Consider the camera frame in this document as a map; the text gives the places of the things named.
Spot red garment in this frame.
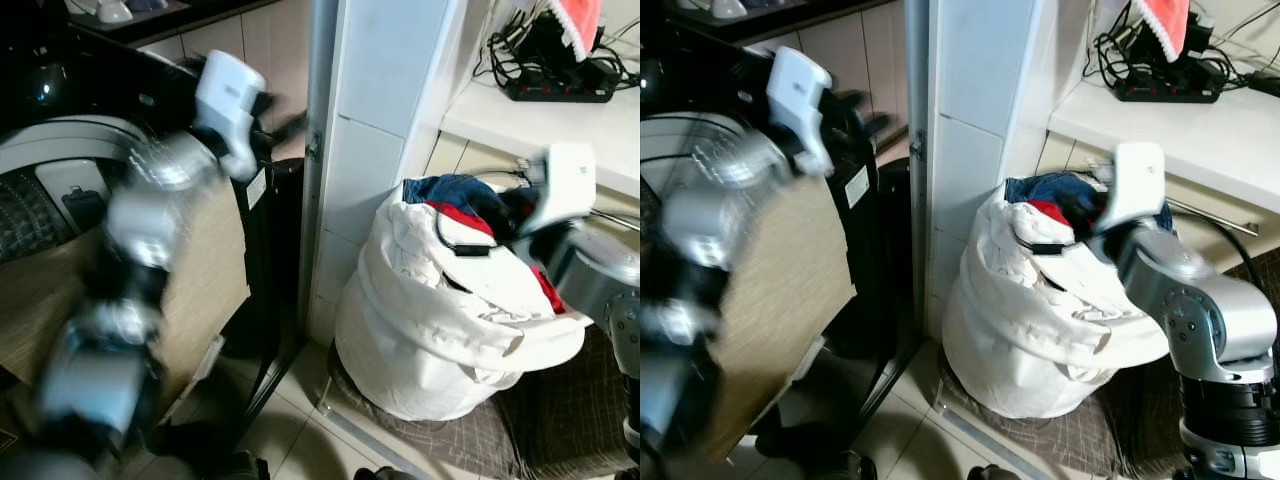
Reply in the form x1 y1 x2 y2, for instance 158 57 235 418
427 201 567 317
1027 199 1074 230

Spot blue garment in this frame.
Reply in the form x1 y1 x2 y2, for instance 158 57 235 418
402 174 513 219
1004 172 1103 217

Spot white counter shelf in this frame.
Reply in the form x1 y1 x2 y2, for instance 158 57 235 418
438 78 641 199
1046 78 1280 219

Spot black appliance with label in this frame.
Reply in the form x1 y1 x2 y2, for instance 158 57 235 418
826 150 913 363
222 152 307 363

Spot white fabric laundry basket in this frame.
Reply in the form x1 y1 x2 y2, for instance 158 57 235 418
334 180 593 422
940 180 1173 420

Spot black power strip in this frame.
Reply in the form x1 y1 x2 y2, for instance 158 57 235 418
503 78 617 105
1113 78 1224 105

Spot red and white cloth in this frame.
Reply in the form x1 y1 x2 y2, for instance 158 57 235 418
1132 0 1192 64
548 0 605 63

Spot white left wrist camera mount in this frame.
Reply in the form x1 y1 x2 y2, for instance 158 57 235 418
193 50 268 182
767 46 837 177

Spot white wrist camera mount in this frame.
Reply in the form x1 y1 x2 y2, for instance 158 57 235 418
193 50 268 182
518 141 599 238
767 46 837 177
1096 141 1169 233

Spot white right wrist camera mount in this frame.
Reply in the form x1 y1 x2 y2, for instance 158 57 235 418
518 141 599 238
1096 141 1169 233

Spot metal rail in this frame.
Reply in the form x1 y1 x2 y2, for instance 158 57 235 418
1165 196 1261 238
590 208 641 233

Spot tangled black cables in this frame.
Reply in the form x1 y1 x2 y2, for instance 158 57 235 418
1094 12 1280 93
473 12 641 93

